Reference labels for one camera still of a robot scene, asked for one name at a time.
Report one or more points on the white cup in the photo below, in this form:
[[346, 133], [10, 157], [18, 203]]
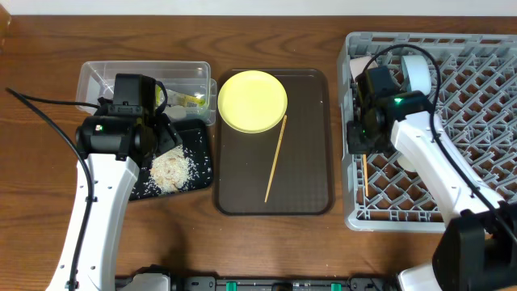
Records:
[[405, 164]]

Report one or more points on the clear plastic waste bin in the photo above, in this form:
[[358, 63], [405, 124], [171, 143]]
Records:
[[97, 79]]

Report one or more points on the black plastic waste tray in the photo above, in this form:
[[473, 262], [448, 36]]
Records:
[[194, 135]]

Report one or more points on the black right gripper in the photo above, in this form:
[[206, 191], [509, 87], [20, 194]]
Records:
[[359, 142]]

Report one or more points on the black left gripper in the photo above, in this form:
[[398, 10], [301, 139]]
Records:
[[170, 135]]

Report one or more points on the pile of rice leftovers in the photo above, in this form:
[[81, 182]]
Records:
[[177, 171]]

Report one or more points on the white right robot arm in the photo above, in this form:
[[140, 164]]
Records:
[[478, 248]]

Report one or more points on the white tissue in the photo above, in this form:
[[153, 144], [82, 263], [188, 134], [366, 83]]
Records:
[[176, 112]]

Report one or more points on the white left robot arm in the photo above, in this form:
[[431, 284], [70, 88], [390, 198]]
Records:
[[112, 144]]

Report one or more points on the green yellow snack wrapper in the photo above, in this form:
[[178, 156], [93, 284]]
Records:
[[172, 98]]

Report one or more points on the wooden chopstick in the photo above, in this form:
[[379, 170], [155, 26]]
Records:
[[275, 159], [365, 174]]

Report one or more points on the grey dishwasher rack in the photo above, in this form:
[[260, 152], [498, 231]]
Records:
[[474, 85]]

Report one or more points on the yellow round plate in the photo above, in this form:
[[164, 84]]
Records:
[[252, 101]]

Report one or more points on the dark brown serving tray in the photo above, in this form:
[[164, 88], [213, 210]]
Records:
[[304, 181]]

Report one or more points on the light blue bowl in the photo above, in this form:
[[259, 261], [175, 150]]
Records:
[[416, 74]]

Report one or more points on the pink bowl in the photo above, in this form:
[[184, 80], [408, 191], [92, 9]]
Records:
[[357, 66]]

